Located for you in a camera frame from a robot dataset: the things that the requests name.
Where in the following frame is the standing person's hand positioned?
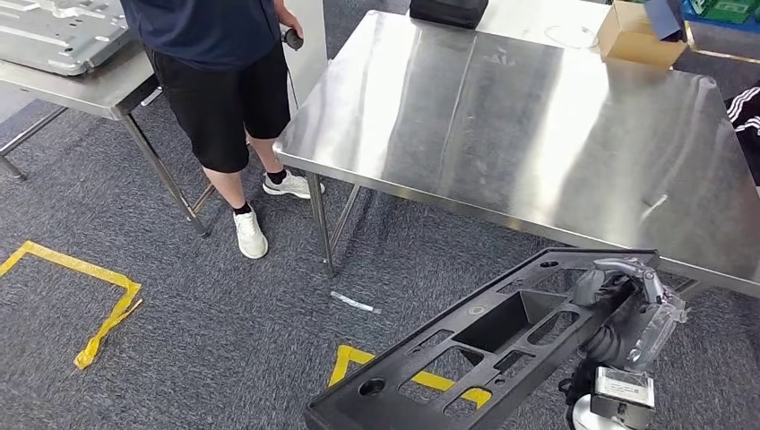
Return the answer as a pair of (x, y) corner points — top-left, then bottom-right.
(272, 3), (305, 41)

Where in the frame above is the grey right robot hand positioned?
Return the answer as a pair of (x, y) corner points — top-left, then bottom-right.
(571, 257), (690, 373)

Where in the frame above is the black plastic panel part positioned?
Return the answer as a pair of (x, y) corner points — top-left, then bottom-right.
(304, 247), (661, 430)

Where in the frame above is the stamped sheet metal part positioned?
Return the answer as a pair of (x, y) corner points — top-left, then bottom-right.
(0, 0), (135, 78)

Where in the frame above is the steel workbench table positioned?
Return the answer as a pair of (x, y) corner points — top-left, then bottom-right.
(272, 10), (760, 302)

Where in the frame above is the standing person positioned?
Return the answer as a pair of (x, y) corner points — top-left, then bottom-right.
(118, 0), (327, 261)

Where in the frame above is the black zip case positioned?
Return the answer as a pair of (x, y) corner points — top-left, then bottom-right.
(409, 0), (490, 30)

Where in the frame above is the seated person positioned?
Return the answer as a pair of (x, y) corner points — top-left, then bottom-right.
(724, 85), (760, 198)

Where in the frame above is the white strip on carpet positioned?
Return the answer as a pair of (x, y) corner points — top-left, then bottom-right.
(329, 289), (383, 315)

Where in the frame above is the cardboard box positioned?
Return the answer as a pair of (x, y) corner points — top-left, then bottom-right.
(597, 0), (690, 70)

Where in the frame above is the yellow floor tape square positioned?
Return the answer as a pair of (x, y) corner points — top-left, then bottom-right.
(327, 344), (493, 410)

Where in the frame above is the blue tablet cover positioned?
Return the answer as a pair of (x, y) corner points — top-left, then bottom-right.
(643, 0), (687, 43)

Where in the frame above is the yellow tape square crumpled side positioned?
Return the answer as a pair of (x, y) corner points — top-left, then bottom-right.
(0, 239), (144, 371)

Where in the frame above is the green plastic crate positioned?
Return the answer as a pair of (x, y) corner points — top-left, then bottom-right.
(690, 0), (760, 25)

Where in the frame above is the white coiled cable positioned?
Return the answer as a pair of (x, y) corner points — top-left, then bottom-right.
(542, 23), (601, 50)

